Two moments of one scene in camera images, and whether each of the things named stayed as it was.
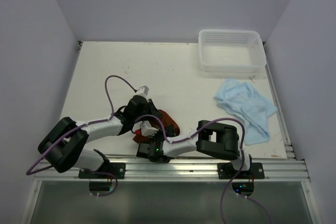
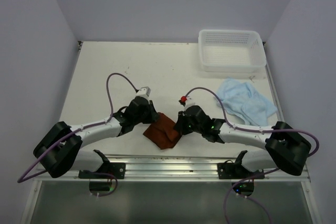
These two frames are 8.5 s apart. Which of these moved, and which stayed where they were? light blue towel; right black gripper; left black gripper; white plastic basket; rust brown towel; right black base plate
Moved: rust brown towel; right black gripper
Stayed: left black gripper; right black base plate; light blue towel; white plastic basket
